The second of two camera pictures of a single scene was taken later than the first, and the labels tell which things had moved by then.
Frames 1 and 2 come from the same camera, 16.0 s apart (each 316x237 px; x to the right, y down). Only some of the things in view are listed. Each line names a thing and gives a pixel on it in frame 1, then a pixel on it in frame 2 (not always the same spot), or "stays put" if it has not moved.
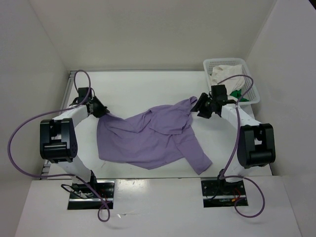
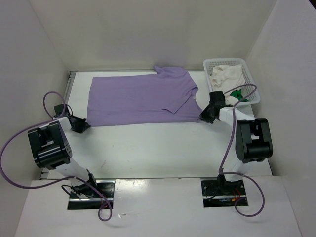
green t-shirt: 237,94 stays put
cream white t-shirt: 220,73 stays put
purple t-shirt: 151,137 -> 168,96
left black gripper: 99,108 -> 80,125
